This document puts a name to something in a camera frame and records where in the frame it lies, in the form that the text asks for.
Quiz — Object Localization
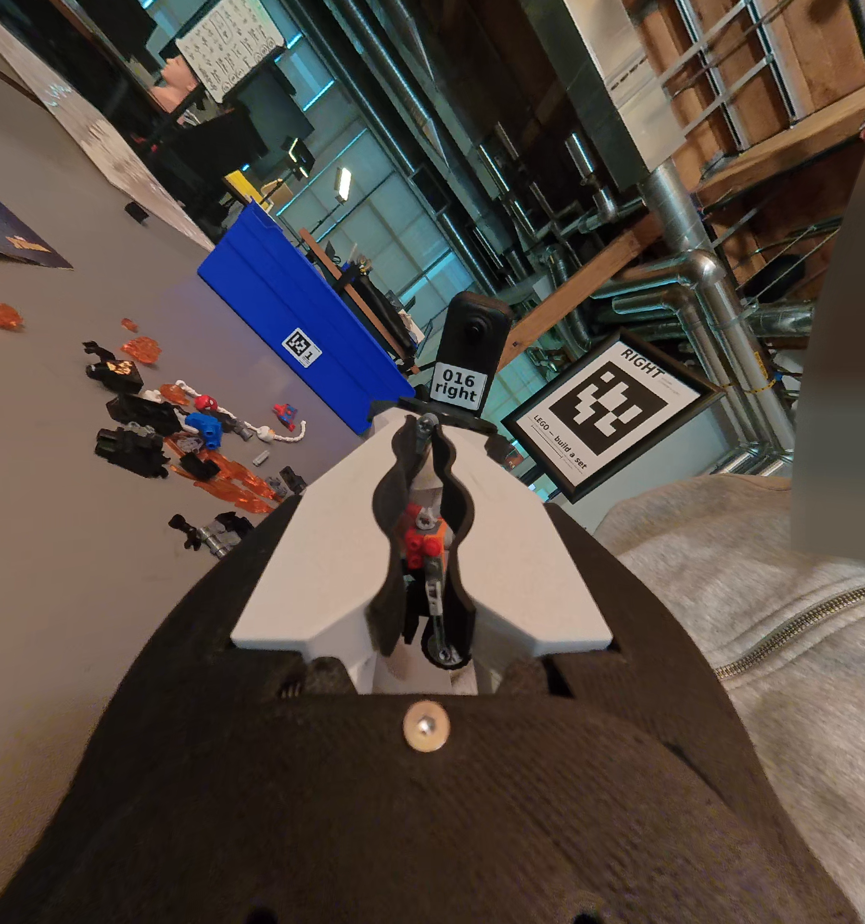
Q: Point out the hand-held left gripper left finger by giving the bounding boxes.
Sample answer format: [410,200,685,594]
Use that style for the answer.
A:
[229,413,422,693]

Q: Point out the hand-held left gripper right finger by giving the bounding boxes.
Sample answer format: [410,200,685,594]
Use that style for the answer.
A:
[429,419,614,693]

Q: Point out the lego motorcycle assembly with wheel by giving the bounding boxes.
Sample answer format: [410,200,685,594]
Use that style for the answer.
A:
[400,415,473,672]

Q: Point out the pile of loose lego pieces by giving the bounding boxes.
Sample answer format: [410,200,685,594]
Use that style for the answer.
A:
[0,299,311,517]

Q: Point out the cluttered desk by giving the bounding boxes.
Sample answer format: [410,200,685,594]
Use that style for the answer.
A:
[299,227,428,374]

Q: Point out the framed marker sign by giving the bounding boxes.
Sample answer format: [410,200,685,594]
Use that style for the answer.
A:
[501,328,726,505]

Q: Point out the blue plastic bin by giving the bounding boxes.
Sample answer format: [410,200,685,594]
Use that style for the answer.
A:
[196,202,397,436]

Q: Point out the silver ventilation pipes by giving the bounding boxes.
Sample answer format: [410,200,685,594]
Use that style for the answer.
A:
[591,159,816,463]

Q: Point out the person's grey sweatshirt torso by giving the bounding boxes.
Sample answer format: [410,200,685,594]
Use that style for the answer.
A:
[595,473,865,924]

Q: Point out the white chart board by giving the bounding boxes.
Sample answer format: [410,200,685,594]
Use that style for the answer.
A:
[175,0,286,103]

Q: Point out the white printed sheet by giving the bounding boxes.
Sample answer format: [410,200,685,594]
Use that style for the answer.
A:
[0,7,216,252]

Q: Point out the open instruction booklet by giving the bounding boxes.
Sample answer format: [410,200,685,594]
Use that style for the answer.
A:
[0,177,74,270]

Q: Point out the grey black lego frame piece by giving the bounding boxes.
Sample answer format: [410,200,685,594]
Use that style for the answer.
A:
[168,510,254,561]

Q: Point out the white lego web chain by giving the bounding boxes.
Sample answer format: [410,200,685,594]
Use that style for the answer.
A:
[146,380,308,443]

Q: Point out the rectangular metal air duct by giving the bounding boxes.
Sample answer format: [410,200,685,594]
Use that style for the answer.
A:
[519,0,693,168]

